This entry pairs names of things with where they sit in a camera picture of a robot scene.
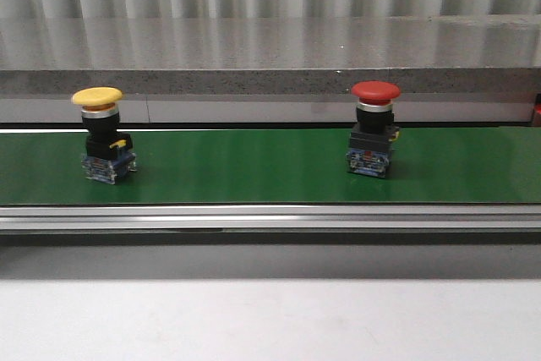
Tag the red push button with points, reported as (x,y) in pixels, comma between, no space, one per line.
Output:
(370,142)

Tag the yellow push button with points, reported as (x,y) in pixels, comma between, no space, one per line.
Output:
(109,154)

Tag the grey stone counter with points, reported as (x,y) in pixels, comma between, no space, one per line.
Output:
(218,71)

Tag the green conveyor belt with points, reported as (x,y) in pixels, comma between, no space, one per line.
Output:
(445,186)

